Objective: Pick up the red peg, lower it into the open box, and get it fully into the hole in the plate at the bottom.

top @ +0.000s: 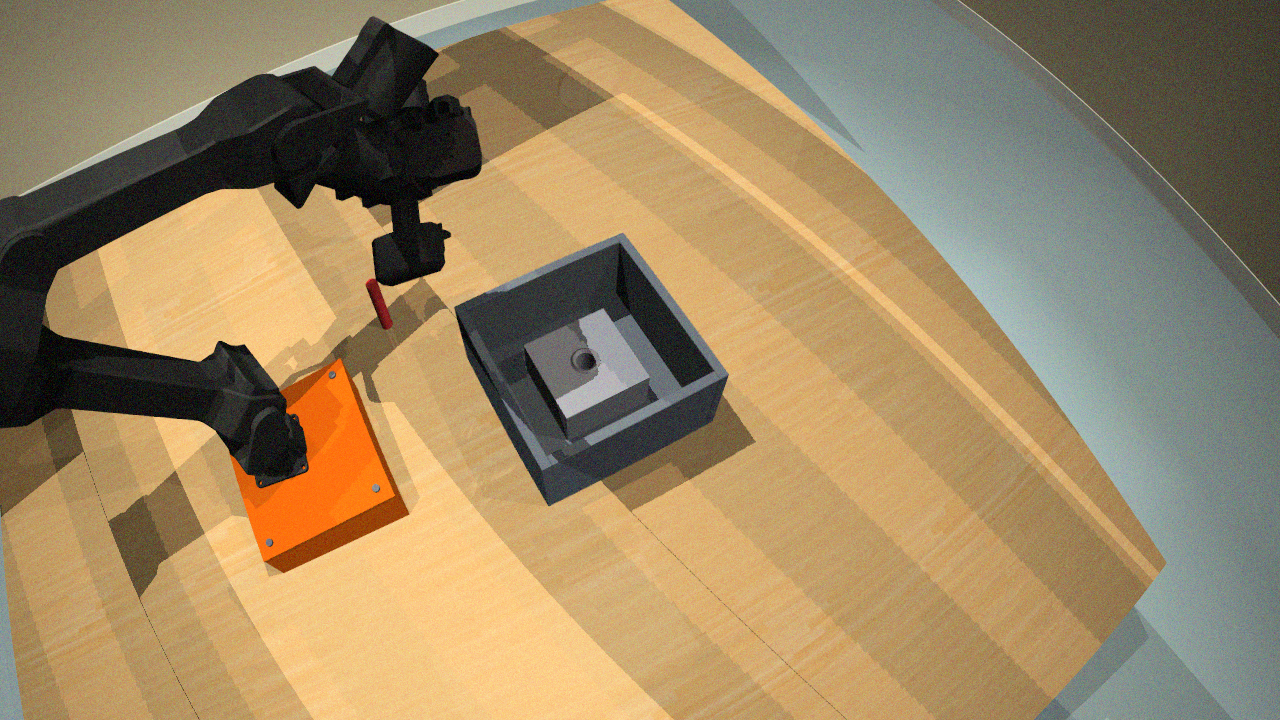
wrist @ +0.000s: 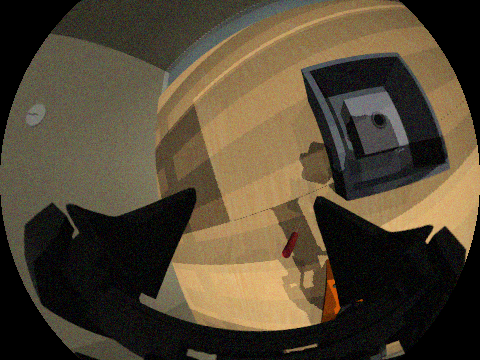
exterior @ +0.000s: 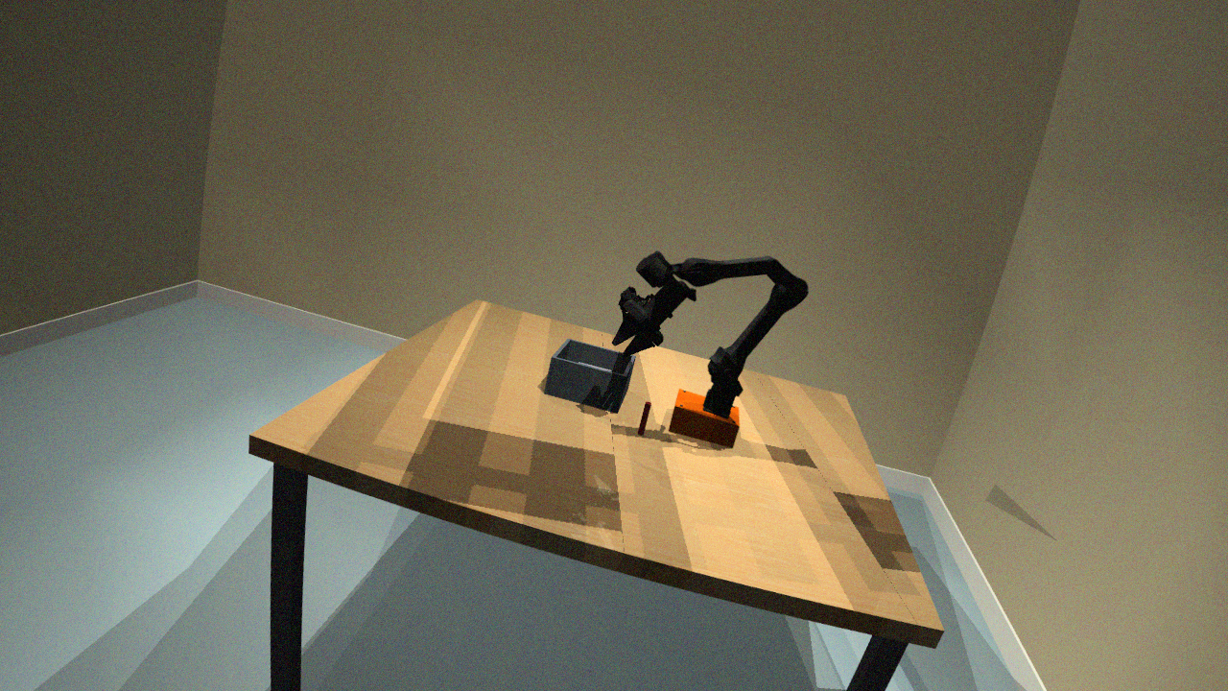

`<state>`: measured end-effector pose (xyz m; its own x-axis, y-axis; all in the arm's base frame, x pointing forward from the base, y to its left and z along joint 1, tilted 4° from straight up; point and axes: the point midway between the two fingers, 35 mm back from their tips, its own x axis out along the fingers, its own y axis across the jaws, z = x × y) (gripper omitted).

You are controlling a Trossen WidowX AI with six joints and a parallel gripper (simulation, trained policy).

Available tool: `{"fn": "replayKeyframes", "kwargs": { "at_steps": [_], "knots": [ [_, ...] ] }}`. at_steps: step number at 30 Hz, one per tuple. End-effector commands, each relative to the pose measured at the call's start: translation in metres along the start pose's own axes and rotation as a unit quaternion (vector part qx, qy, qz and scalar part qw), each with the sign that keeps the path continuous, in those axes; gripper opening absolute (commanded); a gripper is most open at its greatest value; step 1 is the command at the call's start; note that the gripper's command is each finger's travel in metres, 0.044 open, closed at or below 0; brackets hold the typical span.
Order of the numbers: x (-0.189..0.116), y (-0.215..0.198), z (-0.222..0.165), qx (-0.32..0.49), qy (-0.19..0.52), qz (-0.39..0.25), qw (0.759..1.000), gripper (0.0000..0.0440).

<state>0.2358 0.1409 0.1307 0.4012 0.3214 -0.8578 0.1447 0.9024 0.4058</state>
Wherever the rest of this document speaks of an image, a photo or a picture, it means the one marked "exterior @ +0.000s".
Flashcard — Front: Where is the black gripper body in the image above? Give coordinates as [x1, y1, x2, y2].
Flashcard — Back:
[623, 293, 674, 346]

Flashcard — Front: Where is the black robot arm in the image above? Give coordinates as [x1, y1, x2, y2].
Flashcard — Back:
[636, 252, 809, 419]

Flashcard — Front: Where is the dark red peg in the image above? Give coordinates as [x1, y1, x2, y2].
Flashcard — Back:
[639, 403, 651, 436]

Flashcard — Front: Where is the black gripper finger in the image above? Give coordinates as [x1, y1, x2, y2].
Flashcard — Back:
[623, 333, 655, 357]
[612, 311, 643, 346]

